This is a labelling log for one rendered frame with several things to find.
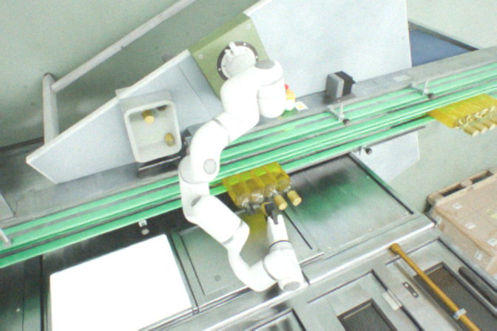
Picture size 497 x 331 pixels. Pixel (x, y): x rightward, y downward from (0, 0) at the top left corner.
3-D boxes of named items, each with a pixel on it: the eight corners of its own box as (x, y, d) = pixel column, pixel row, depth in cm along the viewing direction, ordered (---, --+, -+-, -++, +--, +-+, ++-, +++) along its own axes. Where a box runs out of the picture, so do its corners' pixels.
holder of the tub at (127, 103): (134, 161, 140) (139, 173, 134) (118, 100, 123) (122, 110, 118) (177, 148, 146) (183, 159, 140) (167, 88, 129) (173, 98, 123)
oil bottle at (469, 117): (428, 108, 183) (477, 137, 163) (432, 98, 180) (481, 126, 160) (436, 105, 185) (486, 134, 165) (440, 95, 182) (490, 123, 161)
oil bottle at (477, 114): (436, 105, 185) (486, 134, 165) (440, 95, 182) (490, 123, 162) (444, 103, 187) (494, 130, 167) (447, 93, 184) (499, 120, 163)
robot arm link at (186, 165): (204, 123, 106) (163, 148, 100) (221, 113, 93) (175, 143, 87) (229, 161, 107) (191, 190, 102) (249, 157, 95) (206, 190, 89)
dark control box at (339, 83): (325, 89, 163) (336, 97, 157) (326, 73, 158) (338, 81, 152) (339, 86, 165) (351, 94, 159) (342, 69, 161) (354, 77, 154)
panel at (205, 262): (48, 278, 123) (51, 378, 99) (44, 273, 122) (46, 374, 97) (276, 196, 153) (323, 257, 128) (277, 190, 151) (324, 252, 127)
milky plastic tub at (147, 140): (132, 151, 136) (136, 164, 130) (117, 100, 123) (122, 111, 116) (176, 139, 142) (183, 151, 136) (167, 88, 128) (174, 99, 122)
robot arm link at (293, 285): (257, 282, 98) (283, 264, 95) (249, 250, 107) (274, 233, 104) (291, 296, 107) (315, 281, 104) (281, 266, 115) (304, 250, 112)
